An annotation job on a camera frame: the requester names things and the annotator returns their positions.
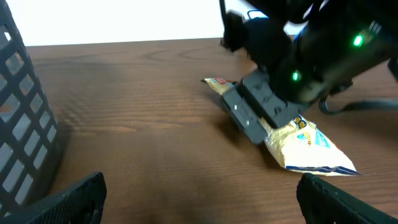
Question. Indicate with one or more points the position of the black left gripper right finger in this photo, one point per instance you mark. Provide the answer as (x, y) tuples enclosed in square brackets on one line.
[(321, 203)]

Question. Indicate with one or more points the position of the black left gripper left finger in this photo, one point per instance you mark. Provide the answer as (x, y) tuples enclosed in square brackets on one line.
[(81, 203)]

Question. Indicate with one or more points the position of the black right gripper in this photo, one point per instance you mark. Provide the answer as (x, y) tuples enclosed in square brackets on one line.
[(325, 55)]

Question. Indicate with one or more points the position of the yellow snack bag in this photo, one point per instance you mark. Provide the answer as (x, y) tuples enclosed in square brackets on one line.
[(301, 147)]

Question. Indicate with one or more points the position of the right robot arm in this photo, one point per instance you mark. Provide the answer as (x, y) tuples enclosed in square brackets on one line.
[(294, 16)]

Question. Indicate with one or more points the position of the grey plastic shopping basket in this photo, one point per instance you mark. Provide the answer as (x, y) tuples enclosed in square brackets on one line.
[(30, 153)]

